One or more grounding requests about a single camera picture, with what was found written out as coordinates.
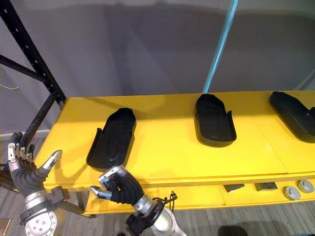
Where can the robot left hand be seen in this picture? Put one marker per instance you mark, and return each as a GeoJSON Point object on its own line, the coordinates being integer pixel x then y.
{"type": "Point", "coordinates": [24, 179]}

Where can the black plastic housing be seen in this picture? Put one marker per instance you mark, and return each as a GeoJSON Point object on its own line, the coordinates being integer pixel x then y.
{"type": "Point", "coordinates": [294, 115]}
{"type": "Point", "coordinates": [113, 140]}
{"type": "Point", "coordinates": [214, 120]}

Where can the grey round cap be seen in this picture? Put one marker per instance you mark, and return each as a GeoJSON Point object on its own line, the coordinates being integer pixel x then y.
{"type": "Point", "coordinates": [305, 186]}
{"type": "Point", "coordinates": [292, 192]}

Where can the yellow shelf board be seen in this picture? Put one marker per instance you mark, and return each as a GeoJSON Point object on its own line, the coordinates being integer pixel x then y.
{"type": "Point", "coordinates": [197, 196]}
{"type": "Point", "coordinates": [172, 152]}

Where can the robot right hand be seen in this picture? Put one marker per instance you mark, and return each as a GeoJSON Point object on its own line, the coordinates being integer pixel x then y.
{"type": "Point", "coordinates": [124, 189]}

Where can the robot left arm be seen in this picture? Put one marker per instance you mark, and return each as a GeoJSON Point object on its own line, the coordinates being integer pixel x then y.
{"type": "Point", "coordinates": [39, 214]}

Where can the black metal shelf frame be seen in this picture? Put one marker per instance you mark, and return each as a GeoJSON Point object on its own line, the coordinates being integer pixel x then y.
{"type": "Point", "coordinates": [32, 73]}

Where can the yellow lower shelf board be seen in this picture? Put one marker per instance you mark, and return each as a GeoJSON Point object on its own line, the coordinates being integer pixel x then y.
{"type": "Point", "coordinates": [197, 196]}

